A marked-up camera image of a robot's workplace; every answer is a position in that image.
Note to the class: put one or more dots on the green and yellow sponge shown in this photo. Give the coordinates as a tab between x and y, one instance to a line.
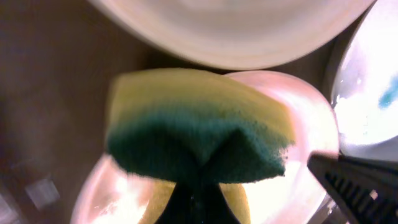
196	128

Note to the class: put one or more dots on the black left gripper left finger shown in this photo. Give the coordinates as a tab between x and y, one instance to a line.
204	205

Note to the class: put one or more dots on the white plate top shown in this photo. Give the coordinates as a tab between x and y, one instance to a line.
235	34

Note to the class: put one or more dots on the dark brown serving tray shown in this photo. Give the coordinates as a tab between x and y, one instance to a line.
59	59

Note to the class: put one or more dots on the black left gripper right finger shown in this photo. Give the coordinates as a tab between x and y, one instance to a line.
364	189

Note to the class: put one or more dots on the white plate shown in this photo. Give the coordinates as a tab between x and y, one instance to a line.
235	34
110	195

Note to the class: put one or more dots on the white plate bottom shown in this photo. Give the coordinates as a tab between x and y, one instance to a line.
110	195

